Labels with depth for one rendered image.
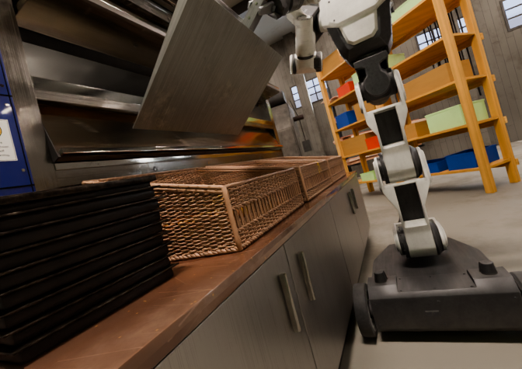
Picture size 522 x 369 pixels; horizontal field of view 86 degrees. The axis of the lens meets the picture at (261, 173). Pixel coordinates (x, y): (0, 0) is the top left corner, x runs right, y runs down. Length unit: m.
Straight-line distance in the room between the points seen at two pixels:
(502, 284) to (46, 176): 1.42
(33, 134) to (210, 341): 0.74
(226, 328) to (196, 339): 0.07
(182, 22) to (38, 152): 0.54
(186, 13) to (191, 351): 0.64
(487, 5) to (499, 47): 1.04
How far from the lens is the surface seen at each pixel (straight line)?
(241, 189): 0.70
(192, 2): 0.73
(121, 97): 1.22
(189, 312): 0.44
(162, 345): 0.41
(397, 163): 1.28
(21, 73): 1.06
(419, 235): 1.37
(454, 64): 3.51
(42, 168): 0.97
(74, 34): 1.24
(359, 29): 1.29
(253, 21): 0.93
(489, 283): 1.24
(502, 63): 9.09
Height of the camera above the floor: 0.73
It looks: 1 degrees up
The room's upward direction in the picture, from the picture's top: 15 degrees counter-clockwise
